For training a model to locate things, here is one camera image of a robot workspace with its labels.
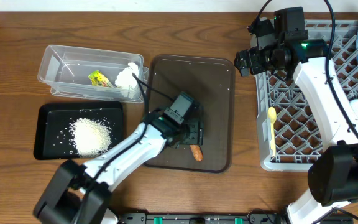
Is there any yellow green snack wrapper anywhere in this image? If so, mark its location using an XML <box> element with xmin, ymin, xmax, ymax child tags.
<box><xmin>88</xmin><ymin>70</ymin><xmax>114</xmax><ymax>88</ymax></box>

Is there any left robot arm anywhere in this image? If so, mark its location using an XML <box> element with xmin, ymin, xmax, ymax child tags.
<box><xmin>33</xmin><ymin>105</ymin><xmax>201</xmax><ymax>223</ymax></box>

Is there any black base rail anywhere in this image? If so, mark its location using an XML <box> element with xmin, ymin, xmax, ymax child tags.
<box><xmin>116</xmin><ymin>211</ymin><xmax>354</xmax><ymax>224</ymax></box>

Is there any yellow plastic spoon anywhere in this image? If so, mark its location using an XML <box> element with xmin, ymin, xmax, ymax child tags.
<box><xmin>268</xmin><ymin>107</ymin><xmax>277</xmax><ymax>157</ymax></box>

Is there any white rice pile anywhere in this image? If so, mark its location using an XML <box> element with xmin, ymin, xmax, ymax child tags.
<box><xmin>53</xmin><ymin>118</ymin><xmax>112</xmax><ymax>157</ymax></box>

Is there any clear plastic bin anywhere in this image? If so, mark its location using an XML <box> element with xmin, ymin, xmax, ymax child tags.
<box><xmin>37</xmin><ymin>45</ymin><xmax>149</xmax><ymax>103</ymax></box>

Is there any dark brown serving tray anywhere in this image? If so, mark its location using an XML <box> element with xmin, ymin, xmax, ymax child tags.
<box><xmin>145</xmin><ymin>54</ymin><xmax>236</xmax><ymax>174</ymax></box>

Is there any black bin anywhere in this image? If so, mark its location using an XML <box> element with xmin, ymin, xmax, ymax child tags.
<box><xmin>34</xmin><ymin>101</ymin><xmax>124</xmax><ymax>160</ymax></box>

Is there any orange carrot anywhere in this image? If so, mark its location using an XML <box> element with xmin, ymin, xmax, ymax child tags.
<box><xmin>190</xmin><ymin>145</ymin><xmax>203</xmax><ymax>161</ymax></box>

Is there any grey dishwasher rack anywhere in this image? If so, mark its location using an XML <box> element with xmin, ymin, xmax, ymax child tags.
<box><xmin>255</xmin><ymin>20</ymin><xmax>358</xmax><ymax>172</ymax></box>

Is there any white tissue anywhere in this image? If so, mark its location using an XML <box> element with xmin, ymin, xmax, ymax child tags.
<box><xmin>114</xmin><ymin>62</ymin><xmax>139</xmax><ymax>100</ymax></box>

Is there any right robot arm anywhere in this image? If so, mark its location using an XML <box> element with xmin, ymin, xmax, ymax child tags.
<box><xmin>234</xmin><ymin>39</ymin><xmax>358</xmax><ymax>223</ymax></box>

